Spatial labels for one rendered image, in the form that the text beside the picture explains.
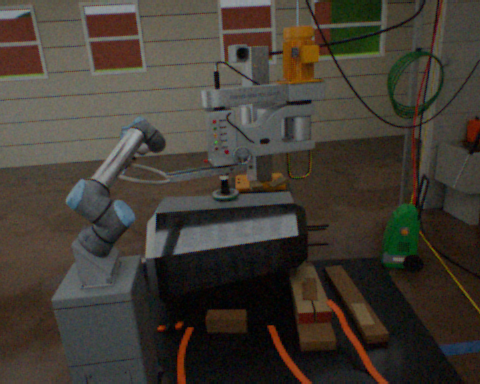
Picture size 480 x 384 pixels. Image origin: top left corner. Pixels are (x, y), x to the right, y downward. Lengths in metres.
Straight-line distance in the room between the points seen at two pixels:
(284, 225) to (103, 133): 6.94
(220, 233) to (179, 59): 6.50
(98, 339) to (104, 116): 7.39
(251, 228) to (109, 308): 1.22
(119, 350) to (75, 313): 0.32
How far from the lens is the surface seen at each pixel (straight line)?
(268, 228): 2.84
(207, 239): 2.82
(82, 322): 2.21
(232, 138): 2.90
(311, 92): 3.06
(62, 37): 9.34
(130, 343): 2.24
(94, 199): 2.01
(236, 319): 2.92
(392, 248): 3.79
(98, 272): 2.11
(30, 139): 9.79
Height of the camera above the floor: 1.90
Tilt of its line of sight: 19 degrees down
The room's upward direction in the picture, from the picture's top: 4 degrees counter-clockwise
